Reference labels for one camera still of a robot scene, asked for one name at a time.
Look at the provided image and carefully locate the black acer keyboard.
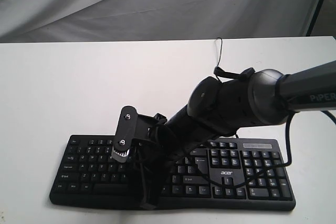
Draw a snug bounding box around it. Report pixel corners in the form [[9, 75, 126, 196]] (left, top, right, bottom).
[[49, 135, 296, 211]]

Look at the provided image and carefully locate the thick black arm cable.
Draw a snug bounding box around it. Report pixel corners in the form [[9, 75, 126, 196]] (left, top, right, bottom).
[[183, 105, 336, 190]]

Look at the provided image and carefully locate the thin black keyboard cable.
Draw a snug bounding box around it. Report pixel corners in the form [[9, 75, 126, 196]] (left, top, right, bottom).
[[214, 37, 224, 69]]

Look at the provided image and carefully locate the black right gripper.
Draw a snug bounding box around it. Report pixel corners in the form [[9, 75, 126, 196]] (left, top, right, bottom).
[[128, 113, 178, 210]]

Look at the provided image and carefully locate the black tripod stand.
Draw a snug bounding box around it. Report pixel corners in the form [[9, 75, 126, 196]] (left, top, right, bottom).
[[305, 0, 324, 37]]

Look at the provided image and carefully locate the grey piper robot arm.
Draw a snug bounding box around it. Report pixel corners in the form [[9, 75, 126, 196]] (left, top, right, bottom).
[[127, 62, 335, 210]]

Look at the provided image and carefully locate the grey backdrop cloth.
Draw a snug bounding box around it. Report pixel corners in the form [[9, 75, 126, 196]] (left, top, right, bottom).
[[1, 0, 319, 42]]

